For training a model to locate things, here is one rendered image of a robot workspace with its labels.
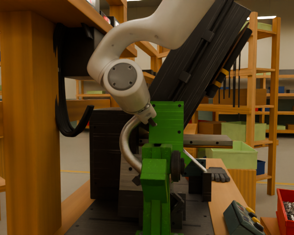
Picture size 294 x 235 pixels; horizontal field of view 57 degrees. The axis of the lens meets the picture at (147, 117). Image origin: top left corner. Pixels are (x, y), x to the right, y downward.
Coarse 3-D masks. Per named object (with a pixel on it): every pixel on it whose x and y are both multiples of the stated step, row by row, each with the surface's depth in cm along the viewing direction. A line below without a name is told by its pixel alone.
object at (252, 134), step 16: (256, 16) 322; (256, 32) 324; (272, 32) 339; (160, 48) 507; (256, 48) 325; (272, 48) 348; (160, 64) 509; (272, 64) 349; (224, 80) 358; (272, 80) 350; (224, 96) 374; (240, 96) 353; (256, 96) 348; (272, 96) 351; (240, 112) 337; (272, 112) 351; (208, 128) 406; (224, 128) 370; (240, 128) 347; (256, 128) 352; (272, 128) 352; (256, 144) 337; (272, 144) 353; (272, 160) 354; (256, 176) 353; (272, 176) 355; (272, 192) 357
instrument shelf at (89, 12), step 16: (0, 0) 61; (16, 0) 61; (32, 0) 61; (48, 0) 61; (64, 0) 61; (80, 0) 68; (48, 16) 72; (64, 16) 72; (80, 16) 72; (96, 16) 79; (128, 48) 124
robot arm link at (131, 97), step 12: (120, 60) 57; (108, 72) 56; (120, 72) 56; (132, 72) 55; (108, 84) 55; (120, 84) 55; (132, 84) 55; (144, 84) 58; (120, 96) 55; (132, 96) 56; (144, 96) 62; (132, 108) 64
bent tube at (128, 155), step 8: (136, 120) 85; (128, 128) 85; (120, 136) 85; (128, 136) 85; (120, 144) 85; (128, 144) 85; (128, 152) 84; (128, 160) 83; (136, 160) 83; (136, 168) 82
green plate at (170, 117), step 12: (156, 108) 92; (168, 108) 91; (180, 108) 90; (156, 120) 91; (168, 120) 90; (180, 120) 90; (156, 132) 90; (168, 132) 90; (180, 132) 89; (180, 144) 88
